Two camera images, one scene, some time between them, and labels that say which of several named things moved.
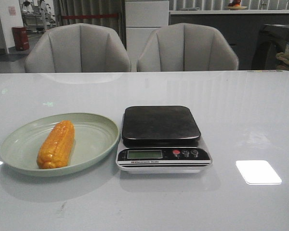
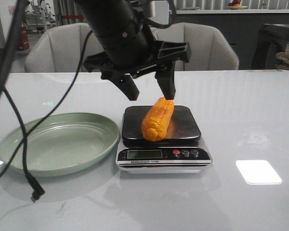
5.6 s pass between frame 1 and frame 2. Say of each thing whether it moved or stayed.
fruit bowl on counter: stayed
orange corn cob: moved
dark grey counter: stayed
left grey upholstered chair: stayed
